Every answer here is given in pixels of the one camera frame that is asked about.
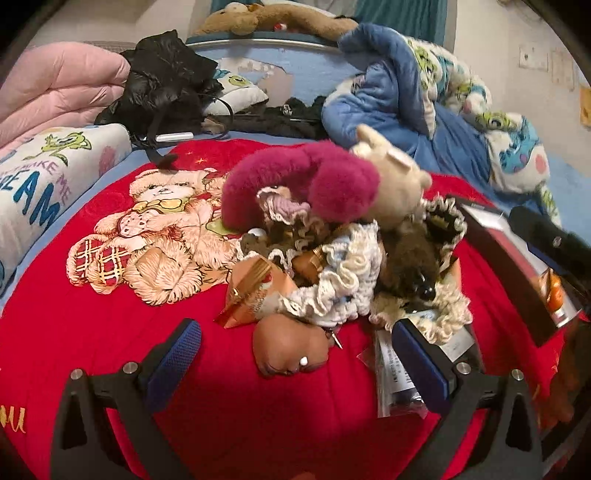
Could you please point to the black cream-edged scrunchie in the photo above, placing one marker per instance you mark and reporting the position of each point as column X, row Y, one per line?
column 445, row 221

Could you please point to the pink quilt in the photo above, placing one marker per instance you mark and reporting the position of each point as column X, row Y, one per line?
column 55, row 87

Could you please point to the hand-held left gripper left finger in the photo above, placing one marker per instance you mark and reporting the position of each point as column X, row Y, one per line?
column 175, row 360

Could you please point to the yellow wall poster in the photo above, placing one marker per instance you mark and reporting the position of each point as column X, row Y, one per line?
column 585, row 106

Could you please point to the clear plastic packet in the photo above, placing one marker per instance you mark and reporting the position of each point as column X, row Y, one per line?
column 392, row 369

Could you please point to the white slim charger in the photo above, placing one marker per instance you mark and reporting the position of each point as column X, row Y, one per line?
column 174, row 137

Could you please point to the beige plush bunny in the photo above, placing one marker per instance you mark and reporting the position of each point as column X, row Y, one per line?
column 392, row 180

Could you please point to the black garment with trinkets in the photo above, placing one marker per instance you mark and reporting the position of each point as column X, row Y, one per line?
column 277, row 120

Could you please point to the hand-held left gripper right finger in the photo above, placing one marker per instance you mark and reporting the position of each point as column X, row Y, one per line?
column 418, row 364

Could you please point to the dark brown furry scrunchie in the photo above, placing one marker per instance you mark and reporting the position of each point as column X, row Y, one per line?
column 411, row 258

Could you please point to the pale pink wall paper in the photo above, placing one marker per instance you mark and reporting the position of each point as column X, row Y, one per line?
column 562, row 68

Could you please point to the red plush blanket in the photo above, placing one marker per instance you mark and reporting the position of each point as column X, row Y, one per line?
column 277, row 415

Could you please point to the black shallow box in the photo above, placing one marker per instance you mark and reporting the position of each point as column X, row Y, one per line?
column 517, row 295

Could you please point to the white blue lace scrunchie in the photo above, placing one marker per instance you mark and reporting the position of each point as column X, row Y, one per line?
column 341, row 272

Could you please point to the blue bed headboard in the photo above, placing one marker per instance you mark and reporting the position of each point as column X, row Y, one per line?
column 300, row 69

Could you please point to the white wall sticker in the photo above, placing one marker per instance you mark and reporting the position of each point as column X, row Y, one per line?
column 533, row 57

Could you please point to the blue curtain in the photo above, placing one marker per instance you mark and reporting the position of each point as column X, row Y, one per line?
column 401, row 18

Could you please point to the black puffer jacket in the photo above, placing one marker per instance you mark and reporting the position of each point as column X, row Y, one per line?
column 161, row 78

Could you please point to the white lettered monster pillow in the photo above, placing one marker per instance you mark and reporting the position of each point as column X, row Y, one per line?
column 46, row 184

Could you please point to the brown plush dog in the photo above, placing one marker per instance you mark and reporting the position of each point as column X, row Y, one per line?
column 286, row 18

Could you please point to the blue monster print blanket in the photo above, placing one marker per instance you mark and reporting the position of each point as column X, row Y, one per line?
column 383, row 101

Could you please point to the magenta fluffy earmuffs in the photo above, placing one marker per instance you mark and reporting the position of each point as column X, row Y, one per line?
column 300, row 175

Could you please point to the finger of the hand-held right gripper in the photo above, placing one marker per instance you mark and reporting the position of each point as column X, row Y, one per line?
column 540, row 235

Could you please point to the purple lace-edged scrunchie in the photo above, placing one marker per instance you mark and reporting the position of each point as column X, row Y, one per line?
column 286, row 203

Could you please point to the gold pyramid wrapper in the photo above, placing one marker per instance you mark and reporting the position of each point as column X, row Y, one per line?
column 249, row 290

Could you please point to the small monster print pillow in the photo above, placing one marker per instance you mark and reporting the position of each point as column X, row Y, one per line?
column 240, row 90

